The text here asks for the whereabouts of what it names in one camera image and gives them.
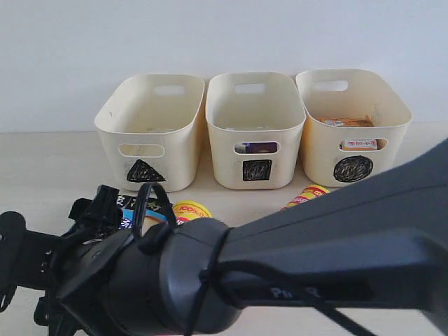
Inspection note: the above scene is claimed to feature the cream bin with square mark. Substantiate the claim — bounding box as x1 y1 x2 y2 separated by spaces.
206 72 306 190

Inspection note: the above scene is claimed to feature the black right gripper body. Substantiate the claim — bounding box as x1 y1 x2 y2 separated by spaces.
33 184 169 336

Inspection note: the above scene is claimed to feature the small dark purple packet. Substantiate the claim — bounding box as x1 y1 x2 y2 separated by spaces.
244 142 278 154

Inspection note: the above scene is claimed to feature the cream bin with circle mark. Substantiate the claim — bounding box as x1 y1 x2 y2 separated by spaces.
295 69 412 187

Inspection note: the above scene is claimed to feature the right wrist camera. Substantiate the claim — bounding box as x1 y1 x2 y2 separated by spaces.
1 211 62 312

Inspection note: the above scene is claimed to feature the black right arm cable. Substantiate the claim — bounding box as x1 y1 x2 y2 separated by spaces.
132 181 379 336

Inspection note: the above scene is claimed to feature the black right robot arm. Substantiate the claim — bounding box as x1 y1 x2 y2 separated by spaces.
34 142 447 335

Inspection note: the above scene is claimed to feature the yellow Lays chips can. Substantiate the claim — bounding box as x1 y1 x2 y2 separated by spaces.
281 184 330 210

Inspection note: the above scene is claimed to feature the white blue milk carton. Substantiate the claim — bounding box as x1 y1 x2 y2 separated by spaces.
234 143 246 154

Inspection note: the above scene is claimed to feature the cream bin with triangle mark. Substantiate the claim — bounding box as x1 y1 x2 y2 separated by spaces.
94 74 205 192

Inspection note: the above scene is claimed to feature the blue instant noodle packet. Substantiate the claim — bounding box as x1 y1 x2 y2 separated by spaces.
117 195 171 236

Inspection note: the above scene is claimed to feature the pink Lays chips can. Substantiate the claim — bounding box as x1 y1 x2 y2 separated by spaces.
173 200 213 225

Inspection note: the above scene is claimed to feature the orange instant noodle packet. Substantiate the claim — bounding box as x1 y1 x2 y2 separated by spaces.
317 116 379 151

